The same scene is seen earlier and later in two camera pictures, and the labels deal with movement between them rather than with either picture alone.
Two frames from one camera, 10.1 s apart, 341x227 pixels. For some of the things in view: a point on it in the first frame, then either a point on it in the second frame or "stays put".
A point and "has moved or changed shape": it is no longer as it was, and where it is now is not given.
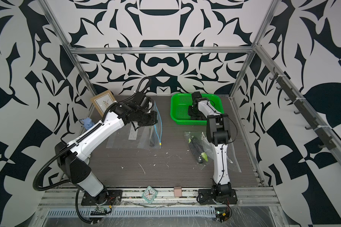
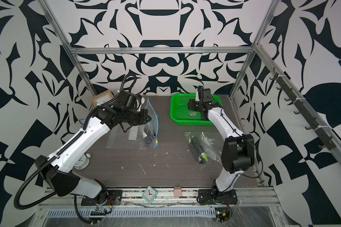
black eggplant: (202, 153) stays put
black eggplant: (195, 152) stays put
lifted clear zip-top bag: (201, 152) stays put
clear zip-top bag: (152, 135) has moved or changed shape
